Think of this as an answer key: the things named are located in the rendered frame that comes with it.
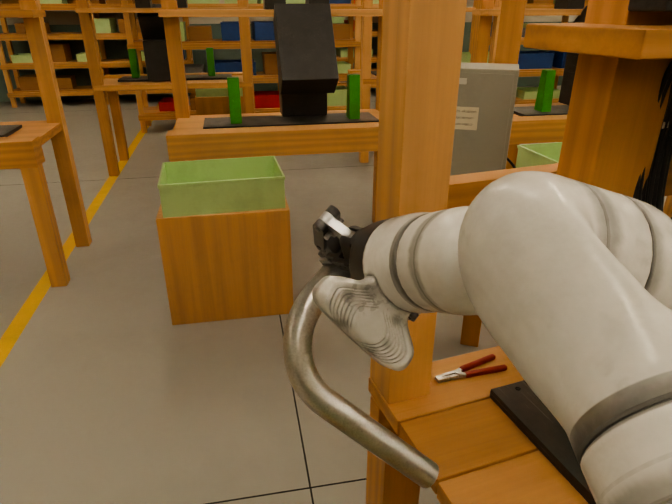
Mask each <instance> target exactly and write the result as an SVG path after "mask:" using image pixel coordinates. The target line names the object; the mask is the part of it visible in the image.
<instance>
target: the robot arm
mask: <svg viewBox="0 0 672 504"><path fill-rule="evenodd" d="M343 222H344V220H343V219H342V218H340V211H339V210H338V208H336V207H335V206H333V205H330V206H329V207H328V208H327V209H326V211H325V212H324V213H323V214H322V215H321V216H320V217H319V218H318V220H317V221H316V222H315V223H314V224H313V234H314V244H315V246H316V248H317V249H319V250H320V252H319V253H318V255H319V256H320V258H319V259H318V261H319V262H321V263H322V264H323V265H324V264H325V265H334V264H336V265H337V266H338V268H339V269H340V270H344V271H349V272H350V275H351V277H350V278H346V277H341V276H326V277H323V278H322V279H321V280H320V281H319V282H318V283H317V284H316V285H315V287H314V288H313V292H312V297H313V300H314V302H315V304H316V305H317V307H318V308H319V309H320V310H321V311H322V312H323V313H324V314H325V315H326V316H327V317H328V318H329V319H330V320H331V321H332V322H333V323H334V324H335V325H336V326H337V327H338V328H339V329H340V330H341V331H342V332H344V333H345V334H346V335H347V336H348V337H349V338H350V339H351V340H352V341H353V342H354V343H356V344H357V345H358V346H359V347H360V348H361V349H362V350H363V351H364V352H366V353H367V354H368V355H369V356H370V357H371V358H372V359H374V360H375V361H376V362H377V363H379V364H380V365H382V366H384V367H387V368H389V369H392V370H395V371H401V370H404V369H405V368H406V367H407V366H408V365H409V363H410V362H411V360H412V358H413V355H414V348H413V343H412V339H411V336H410V332H409V329H408V320H411V321H413V322H414V321H415V320H416V319H417V317H418V316H419V315H420V313H434V312H439V313H447V314H455V315H478V316H479V318H480V319H481V321H482V322H483V324H484V325H485V327H486V328H487V330H488V331H489V332H490V334H491V335H492V336H493V338H494V339H495V341H496V342H497V343H498V345H499V346H500V347H501V349H502V350H503V351H504V353H505V354H506V355H507V357H508V358H509V359H510V361H511V362H512V363H513V365H514V366H515V367H516V369H517V370H518V371H519V373H520V374H521V376H522V377H523V379H524V380H525V382H526V383H527V384H528V386H529V387H530V388H531V389H532V391H533V392H534V393H535V394H536V396H537V397H538V398H539V399H540V400H541V401H542V403H543V404H544V405H545V406H546V407H547V408H548V410H549V411H550V412H551V413H552V414H553V416H554V417H555V418H556V419H557V421H558V422H559V423H560V425H561V426H562V427H563V429H564V430H565V432H566V434H567V436H568V438H569V441H570V443H571V446H572V449H573V451H574V453H575V456H576V458H577V461H578V463H579V465H580V467H581V470H582V473H583V475H584V477H585V479H586V482H587V484H588V486H589V489H590V491H591V493H592V495H593V498H594V500H595V502H596V504H672V219H671V218H670V217H669V216H668V215H666V214H665V213H664V212H662V211H661V210H659V209H657V208H656V207H654V206H652V205H650V204H648V203H646V202H643V201H641V200H638V199H635V198H632V197H629V196H626V195H622V194H619V193H615V192H612V191H609V190H606V189H602V188H599V187H596V186H593V185H589V184H586V183H583V182H580V181H577V180H574V179H570V178H567V177H564V176H560V175H557V174H553V173H548V172H541V171H521V172H515V173H511V174H508V175H505V176H503V177H501V178H499V179H497V180H495V181H493V182H491V183H490V184H488V185H487V186H486V187H485V188H484V189H483V190H482V191H481V192H480V193H479V194H478V195H477V196H476V197H475V198H474V200H473V201H472V202H471V204H470V206H461V207H455V208H450V209H445V210H440V211H436V212H418V213H411V214H407V215H403V216H398V217H393V218H389V219H385V220H381V221H377V222H375V223H372V224H370V225H368V226H366V227H364V228H362V227H359V226H356V225H353V226H350V227H349V228H348V227H347V226H345V225H344V224H343ZM337 236H338V237H340V239H339V238H338V237H337Z"/></svg>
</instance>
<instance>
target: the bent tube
mask: <svg viewBox="0 0 672 504"><path fill-rule="evenodd" d="M326 276H341V277H346V278H350V277H351V275H350V272H349V271H344V270H340V269H339V268H338V266H337V265H336V264H334V265H325V264H324V265H323V266H322V267H321V268H320V269H319V271H318V272H317V273H316V274H315V275H314V277H313V278H312V279H311V280H310V281H309V282H308V284H307V285H306V286H305V287H304V288H303V290H302V291H301V292H300V294H299V295H298V297H297V298H296V300H295V302H294V304H293V306H292V308H291V310H290V312H289V315H288V318H287V321H286V325H285V329H284V336H283V357H284V364H285V368H286V372H287V375H288V378H289V380H290V383H291V385H292V387H293V389H294V390H295V392H296V394H297V395H298V397H299V398H300V399H301V401H302V402H303V403H304V404H305V405H306V406H307V407H308V408H309V409H310V410H311V411H312V412H313V413H315V414H316V415H317V416H319V417H320V418H322V419H323V420H325V421H326V422H328V423H329V424H330V425H332V426H333V427H335V428H336V429H338V430H339V431H341V432H342V433H344V434H345V435H346V436H348V437H349V438H351V439H352V440H354V441H355V442H357V443H358V444H359V445H361V446H362V447H364V448H365V449H367V450H368V451H370V452H371V453H373V454H374V455H375V456H377V457H378V458H380V459H381V460H383V461H384V462H386V463H387V464H389V465H390V466H391V467H393V468H394V469H396V470H397V471H399V472H400V473H402V474H403V475H405V476H406V477H407V478H409V479H410V480H412V481H413V482H415V483H416V484H418V485H419V486H421V487H422V488H429V487H431V486H432V485H433V484H434V483H435V481H436V479H437V477H438V474H439V467H438V465H437V464H436V463H435V462H434V461H432V460H431V459H429V458H428V457H426V456H425V455H424V454H422V453H421V452H419V451H418V450H417V449H415V448H414V447H412V446H411V445H410V444H408V443H407V442H405V441H404V440H403V439H401V438H400V437H398V436H397V435H396V434H394V433H393V432H391V431H390V430H388V429H387V428H386V427H384V426H383V425H381V424H380V423H379V422H377V421H376V420H374V419H373V418H372V417H370V416H369V415H367V414H366V413H365V412H363V411H362V410H360V409H359V408H358V407H356V406H355V405H353V404H352V403H351V402H349V401H348V400H346V399H345V398H343V397H342V396H341V395H339V394H338V393H336V392H335V391H334V390H332V389H331V388H330V387H329V386H328V385H327V384H326V383H325V382H324V381H323V379H322V378H321V376H320V374H319V373H318V370H317V368H316V366H315V362H314V358H313V351H312V341H313V334H314V329H315V326H316V323H317V321H318V319H319V317H320V315H321V313H322V311H321V310H320V309H319V308H318V307H317V305H316V304H315V302H314V300H313V297H312V292H313V288H314V287H315V285H316V284H317V283H318V282H319V281H320V280H321V279H322V278H323V277H326Z"/></svg>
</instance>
